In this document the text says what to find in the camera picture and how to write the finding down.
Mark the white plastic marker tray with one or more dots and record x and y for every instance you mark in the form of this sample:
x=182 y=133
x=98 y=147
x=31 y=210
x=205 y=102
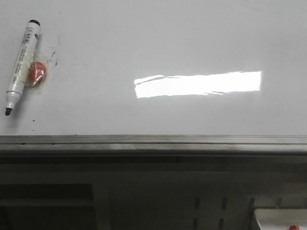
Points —
x=279 y=219

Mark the white black whiteboard marker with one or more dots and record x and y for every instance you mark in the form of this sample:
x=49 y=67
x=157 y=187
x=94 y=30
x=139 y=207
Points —
x=22 y=65

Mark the grey metal whiteboard frame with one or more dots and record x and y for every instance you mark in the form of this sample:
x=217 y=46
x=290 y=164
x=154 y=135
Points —
x=152 y=149

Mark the red round magnet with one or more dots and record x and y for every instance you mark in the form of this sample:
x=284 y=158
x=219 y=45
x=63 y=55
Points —
x=37 y=73

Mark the white whiteboard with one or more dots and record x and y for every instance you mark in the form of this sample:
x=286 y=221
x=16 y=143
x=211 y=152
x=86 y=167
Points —
x=201 y=67

